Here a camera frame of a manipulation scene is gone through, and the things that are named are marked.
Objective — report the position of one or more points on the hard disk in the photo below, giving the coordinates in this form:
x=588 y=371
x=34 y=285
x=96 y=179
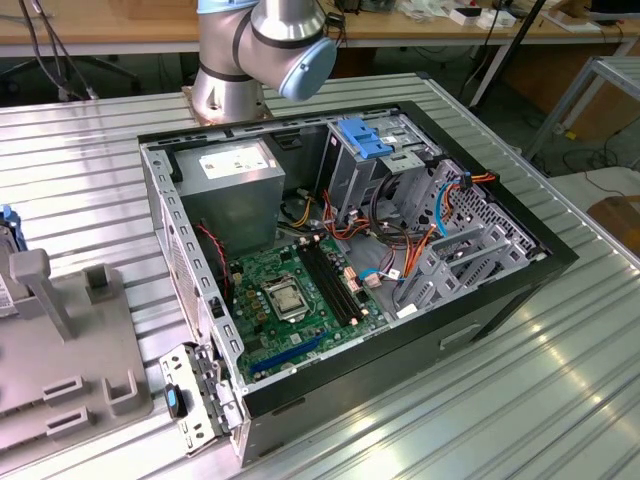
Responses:
x=5 y=300

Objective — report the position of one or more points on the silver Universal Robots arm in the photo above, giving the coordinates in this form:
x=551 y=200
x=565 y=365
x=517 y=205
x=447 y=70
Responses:
x=235 y=50

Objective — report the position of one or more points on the grey metal disk bay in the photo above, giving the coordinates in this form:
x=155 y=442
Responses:
x=435 y=280

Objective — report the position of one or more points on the black RAM slot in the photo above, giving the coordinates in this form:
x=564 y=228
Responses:
x=338 y=277
x=326 y=282

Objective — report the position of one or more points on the CPU socket with silver CPU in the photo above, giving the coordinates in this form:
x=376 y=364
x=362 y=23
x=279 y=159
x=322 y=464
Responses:
x=285 y=301

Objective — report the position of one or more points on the grey optical drive cage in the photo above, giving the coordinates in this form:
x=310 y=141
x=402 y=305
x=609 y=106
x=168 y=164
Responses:
x=350 y=175

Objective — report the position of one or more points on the grey power supply unit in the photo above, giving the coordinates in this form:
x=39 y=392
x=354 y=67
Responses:
x=235 y=210

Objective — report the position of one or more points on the black case fan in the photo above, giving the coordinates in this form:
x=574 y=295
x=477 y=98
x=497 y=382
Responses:
x=218 y=260

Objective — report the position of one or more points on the blue plastic drive latch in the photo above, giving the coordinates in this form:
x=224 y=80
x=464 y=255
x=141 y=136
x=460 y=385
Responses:
x=370 y=146

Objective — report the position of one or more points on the green motherboard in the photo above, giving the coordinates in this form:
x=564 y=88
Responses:
x=280 y=340

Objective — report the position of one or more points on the blue expansion slot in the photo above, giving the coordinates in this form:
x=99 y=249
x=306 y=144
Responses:
x=290 y=354

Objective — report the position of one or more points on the black open PC case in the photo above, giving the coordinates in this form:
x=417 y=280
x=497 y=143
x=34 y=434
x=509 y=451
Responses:
x=400 y=370

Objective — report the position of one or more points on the blue black latch clip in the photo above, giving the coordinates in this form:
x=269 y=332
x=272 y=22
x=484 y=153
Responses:
x=172 y=400

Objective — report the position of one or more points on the wooden desk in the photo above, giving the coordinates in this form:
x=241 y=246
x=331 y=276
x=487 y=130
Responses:
x=125 y=30
x=425 y=30

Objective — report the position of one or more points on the small white box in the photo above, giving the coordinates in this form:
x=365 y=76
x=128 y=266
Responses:
x=462 y=20
x=500 y=21

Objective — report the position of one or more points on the grey parts rack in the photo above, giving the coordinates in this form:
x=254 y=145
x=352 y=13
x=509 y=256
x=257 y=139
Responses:
x=50 y=360

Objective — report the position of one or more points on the black slanted stand pole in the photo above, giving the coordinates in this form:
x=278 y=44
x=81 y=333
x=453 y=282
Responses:
x=526 y=24

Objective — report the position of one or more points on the large brown cardboard box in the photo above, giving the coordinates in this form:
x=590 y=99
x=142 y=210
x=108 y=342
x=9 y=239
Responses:
x=610 y=107

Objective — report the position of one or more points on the grey slot cover bracket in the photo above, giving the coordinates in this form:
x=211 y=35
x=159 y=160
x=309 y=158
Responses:
x=172 y=362

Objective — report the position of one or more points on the aluminium profile frame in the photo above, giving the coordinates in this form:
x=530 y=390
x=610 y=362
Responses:
x=620 y=65

